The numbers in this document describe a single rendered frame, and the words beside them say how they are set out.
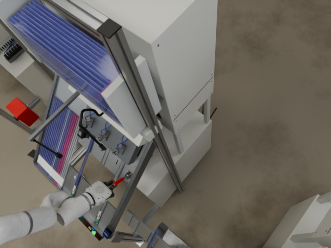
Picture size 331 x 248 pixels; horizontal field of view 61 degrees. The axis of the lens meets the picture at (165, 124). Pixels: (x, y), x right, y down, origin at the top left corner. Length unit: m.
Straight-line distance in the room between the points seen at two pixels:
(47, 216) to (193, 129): 1.06
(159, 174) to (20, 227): 0.92
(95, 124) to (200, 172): 1.26
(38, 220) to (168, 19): 0.85
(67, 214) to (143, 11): 0.89
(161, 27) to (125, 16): 0.12
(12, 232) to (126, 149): 0.54
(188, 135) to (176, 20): 1.10
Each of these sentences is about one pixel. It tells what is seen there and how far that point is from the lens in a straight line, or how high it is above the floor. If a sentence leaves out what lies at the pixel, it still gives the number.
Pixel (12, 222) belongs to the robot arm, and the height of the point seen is 1.42.
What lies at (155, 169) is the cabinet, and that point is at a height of 0.62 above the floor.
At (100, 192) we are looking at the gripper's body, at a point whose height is 1.03.
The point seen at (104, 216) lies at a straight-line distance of 1.67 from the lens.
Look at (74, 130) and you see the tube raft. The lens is 1.61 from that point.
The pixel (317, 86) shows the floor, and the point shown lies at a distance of 2.90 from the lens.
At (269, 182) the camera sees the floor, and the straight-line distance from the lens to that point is 2.46.
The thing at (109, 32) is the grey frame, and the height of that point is 1.90.
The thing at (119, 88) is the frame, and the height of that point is 1.70.
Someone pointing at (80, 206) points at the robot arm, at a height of 1.11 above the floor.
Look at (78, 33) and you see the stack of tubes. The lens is 1.03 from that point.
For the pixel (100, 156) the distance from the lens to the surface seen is 1.52.
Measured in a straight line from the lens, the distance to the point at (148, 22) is 0.89.
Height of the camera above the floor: 2.35
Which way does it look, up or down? 65 degrees down
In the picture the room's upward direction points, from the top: 18 degrees counter-clockwise
